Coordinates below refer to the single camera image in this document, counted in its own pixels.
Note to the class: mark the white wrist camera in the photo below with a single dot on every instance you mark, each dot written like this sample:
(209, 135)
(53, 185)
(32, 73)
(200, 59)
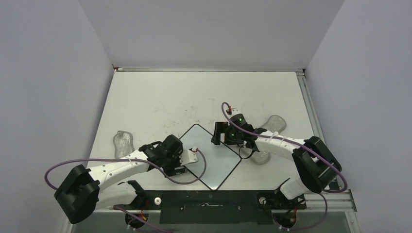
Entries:
(233, 112)
(189, 156)

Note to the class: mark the aluminium rail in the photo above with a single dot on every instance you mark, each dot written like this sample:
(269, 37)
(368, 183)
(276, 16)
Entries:
(313, 118)
(314, 202)
(222, 69)

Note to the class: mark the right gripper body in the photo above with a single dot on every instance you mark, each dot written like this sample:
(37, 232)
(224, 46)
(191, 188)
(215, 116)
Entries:
(232, 137)

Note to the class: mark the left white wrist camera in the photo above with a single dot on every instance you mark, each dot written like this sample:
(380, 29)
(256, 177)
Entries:
(189, 156)

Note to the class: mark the aluminium back rail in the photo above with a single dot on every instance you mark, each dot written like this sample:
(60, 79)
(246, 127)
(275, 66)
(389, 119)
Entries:
(222, 69)

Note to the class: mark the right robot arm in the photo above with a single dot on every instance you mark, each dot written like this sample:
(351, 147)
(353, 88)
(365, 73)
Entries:
(315, 164)

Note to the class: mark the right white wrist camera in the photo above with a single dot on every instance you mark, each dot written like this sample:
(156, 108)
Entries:
(233, 112)

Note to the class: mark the aluminium right rail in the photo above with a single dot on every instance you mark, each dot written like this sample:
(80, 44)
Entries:
(313, 118)

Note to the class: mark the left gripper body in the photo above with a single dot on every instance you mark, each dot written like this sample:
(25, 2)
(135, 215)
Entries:
(172, 164)

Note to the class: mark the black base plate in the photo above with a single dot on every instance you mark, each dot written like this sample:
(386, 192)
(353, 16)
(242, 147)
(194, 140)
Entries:
(215, 207)

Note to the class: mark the white whiteboard black frame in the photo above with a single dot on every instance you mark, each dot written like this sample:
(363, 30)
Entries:
(220, 159)

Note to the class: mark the glittery pad at right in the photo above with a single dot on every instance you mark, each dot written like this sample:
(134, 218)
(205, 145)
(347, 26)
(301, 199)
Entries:
(275, 123)

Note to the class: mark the aluminium front rail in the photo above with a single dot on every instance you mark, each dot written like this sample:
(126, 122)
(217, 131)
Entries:
(314, 202)

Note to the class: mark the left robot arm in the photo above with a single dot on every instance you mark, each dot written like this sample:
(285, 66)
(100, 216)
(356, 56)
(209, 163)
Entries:
(86, 189)

